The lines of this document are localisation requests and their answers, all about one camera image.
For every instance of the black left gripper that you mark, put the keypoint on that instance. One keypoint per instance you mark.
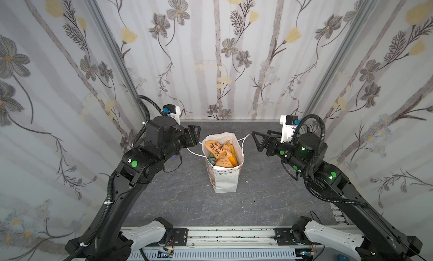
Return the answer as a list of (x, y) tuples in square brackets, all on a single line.
[(189, 136)]

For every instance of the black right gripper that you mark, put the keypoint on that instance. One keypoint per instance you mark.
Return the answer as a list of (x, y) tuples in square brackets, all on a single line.
[(270, 145)]

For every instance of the orange snack packet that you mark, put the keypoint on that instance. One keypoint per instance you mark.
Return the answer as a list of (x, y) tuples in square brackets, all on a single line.
[(218, 155)]

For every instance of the yellow snack packet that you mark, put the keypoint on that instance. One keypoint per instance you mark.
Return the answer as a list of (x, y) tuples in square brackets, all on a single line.
[(231, 153)]

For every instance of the white paper bag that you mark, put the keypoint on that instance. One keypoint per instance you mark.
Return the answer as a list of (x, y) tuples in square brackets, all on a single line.
[(224, 180)]

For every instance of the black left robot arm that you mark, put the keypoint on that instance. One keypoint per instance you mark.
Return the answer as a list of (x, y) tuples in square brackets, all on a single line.
[(159, 139)]

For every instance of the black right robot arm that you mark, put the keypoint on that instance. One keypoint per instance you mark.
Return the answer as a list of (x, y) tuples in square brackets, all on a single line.
[(379, 240)]

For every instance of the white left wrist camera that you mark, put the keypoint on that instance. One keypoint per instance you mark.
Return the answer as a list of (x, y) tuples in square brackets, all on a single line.
[(172, 111)]

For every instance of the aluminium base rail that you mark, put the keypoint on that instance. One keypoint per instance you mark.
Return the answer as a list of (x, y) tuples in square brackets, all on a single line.
[(233, 239)]

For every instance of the white slotted cable duct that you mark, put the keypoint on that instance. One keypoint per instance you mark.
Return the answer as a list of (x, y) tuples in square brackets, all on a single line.
[(223, 255)]

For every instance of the aluminium corner post left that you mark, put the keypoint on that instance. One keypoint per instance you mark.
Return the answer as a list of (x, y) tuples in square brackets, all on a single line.
[(114, 50)]

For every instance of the aluminium corner post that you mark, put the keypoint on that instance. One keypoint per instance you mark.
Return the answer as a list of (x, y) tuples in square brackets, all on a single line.
[(359, 21), (114, 50)]

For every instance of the aluminium corner post right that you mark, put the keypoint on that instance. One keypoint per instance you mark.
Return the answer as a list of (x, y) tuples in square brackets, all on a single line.
[(359, 21)]

